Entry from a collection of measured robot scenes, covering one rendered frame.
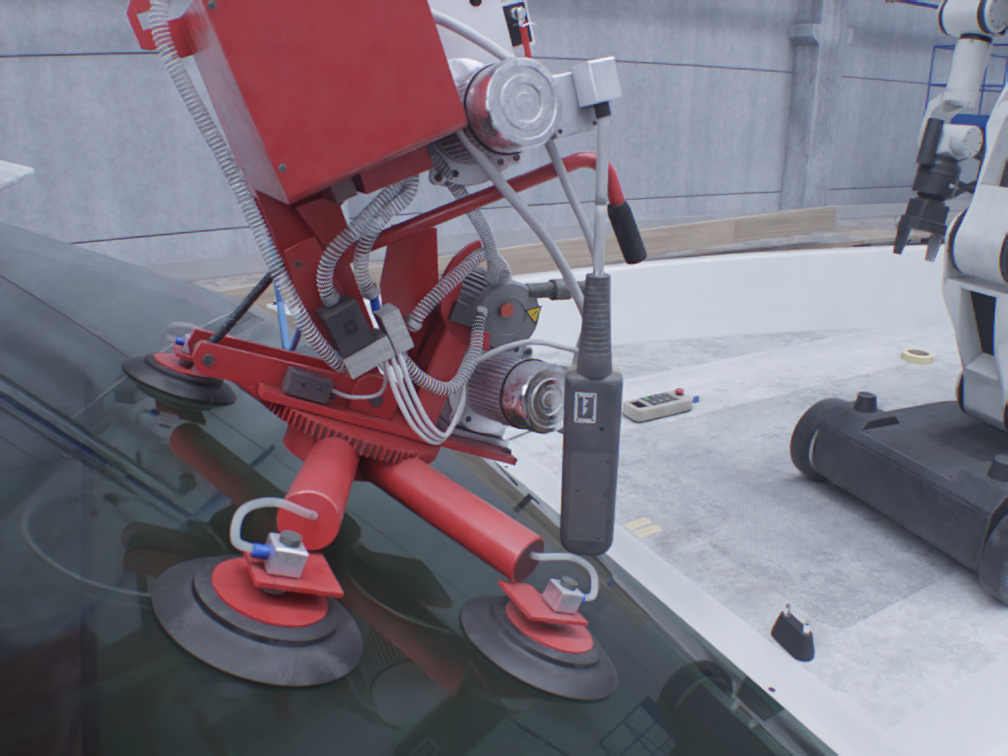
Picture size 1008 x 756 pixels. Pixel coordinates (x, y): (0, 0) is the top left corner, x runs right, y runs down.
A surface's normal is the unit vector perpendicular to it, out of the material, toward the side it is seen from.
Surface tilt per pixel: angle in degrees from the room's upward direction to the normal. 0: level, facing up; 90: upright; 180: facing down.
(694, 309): 90
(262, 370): 90
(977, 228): 66
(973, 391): 106
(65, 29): 90
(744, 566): 0
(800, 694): 38
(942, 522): 90
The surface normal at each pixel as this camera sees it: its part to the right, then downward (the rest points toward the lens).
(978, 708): 0.03, -0.92
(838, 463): -0.94, 0.11
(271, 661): 0.49, -0.74
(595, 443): -0.12, 0.34
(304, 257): 0.47, 0.30
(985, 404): -0.90, 0.37
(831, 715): -0.56, -0.62
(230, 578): 0.39, -0.91
